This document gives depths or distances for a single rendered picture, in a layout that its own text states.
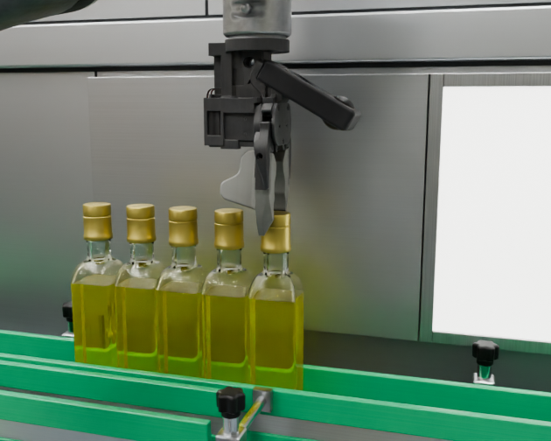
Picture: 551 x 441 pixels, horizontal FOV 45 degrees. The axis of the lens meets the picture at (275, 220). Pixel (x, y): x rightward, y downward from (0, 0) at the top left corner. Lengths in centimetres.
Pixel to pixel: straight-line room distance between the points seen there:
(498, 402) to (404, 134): 33
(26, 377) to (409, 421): 47
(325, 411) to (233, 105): 35
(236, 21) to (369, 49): 20
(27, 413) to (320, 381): 34
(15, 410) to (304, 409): 32
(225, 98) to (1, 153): 49
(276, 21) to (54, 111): 44
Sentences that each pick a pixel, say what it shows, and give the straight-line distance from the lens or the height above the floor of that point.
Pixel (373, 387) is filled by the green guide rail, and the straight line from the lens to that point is 83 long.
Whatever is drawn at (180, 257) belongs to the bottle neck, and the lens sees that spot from 80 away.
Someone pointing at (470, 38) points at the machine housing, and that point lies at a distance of 85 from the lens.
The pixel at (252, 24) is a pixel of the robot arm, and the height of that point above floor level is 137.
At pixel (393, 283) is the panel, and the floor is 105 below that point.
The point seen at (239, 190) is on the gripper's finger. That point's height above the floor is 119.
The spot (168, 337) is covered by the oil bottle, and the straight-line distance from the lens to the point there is 82.
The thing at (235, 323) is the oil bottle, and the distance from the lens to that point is 78.
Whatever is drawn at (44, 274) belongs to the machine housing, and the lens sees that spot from 111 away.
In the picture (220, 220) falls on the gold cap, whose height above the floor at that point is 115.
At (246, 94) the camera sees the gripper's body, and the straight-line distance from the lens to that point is 74.
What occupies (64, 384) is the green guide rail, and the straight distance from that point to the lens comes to 87.
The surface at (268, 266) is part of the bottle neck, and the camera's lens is 76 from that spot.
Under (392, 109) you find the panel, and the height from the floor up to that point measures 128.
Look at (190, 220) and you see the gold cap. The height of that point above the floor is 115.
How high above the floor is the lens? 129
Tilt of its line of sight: 10 degrees down
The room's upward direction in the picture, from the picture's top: straight up
